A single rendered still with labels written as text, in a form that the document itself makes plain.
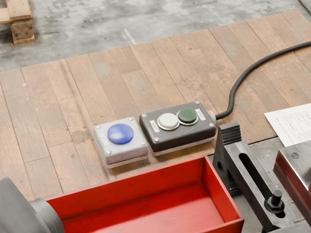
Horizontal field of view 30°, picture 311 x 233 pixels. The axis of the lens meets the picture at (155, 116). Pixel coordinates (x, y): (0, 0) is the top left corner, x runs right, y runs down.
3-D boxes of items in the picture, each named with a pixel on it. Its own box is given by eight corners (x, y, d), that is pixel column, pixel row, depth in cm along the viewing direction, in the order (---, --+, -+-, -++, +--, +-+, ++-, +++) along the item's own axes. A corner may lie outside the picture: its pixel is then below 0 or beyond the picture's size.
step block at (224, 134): (212, 165, 89) (218, 125, 83) (229, 160, 90) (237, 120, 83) (230, 197, 85) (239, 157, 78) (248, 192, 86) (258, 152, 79)
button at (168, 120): (156, 124, 92) (156, 115, 91) (172, 119, 93) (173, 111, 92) (162, 136, 90) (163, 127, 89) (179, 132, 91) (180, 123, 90)
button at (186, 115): (174, 119, 93) (175, 110, 92) (191, 115, 94) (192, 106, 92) (181, 131, 91) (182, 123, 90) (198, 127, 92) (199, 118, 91)
